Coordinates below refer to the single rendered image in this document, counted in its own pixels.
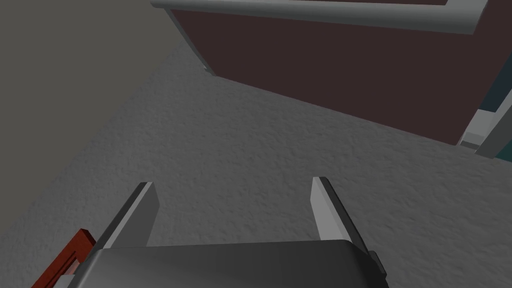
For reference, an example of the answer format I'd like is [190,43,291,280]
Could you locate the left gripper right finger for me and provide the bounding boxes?
[310,176,370,255]

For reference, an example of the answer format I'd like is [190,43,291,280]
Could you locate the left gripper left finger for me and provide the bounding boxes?
[92,181,161,251]

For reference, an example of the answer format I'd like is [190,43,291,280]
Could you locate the red-brown wooden furniture piece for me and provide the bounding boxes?
[31,228,97,288]

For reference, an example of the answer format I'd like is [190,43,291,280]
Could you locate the dark brown cabinet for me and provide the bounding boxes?
[150,0,512,147]

